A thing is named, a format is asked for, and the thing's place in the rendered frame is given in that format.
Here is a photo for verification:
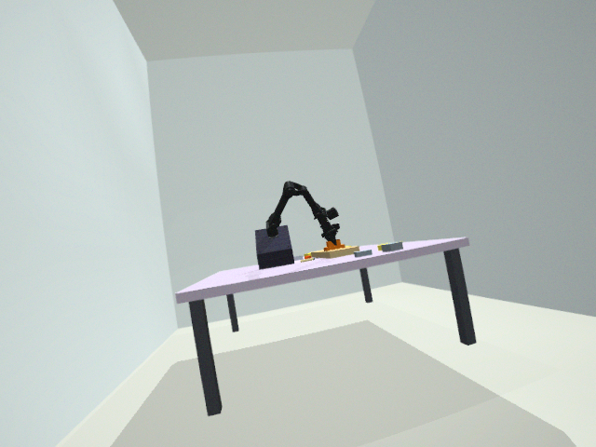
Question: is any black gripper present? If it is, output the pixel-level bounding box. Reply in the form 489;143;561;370
320;221;338;246

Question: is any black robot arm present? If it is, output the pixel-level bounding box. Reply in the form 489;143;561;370
266;181;339;239

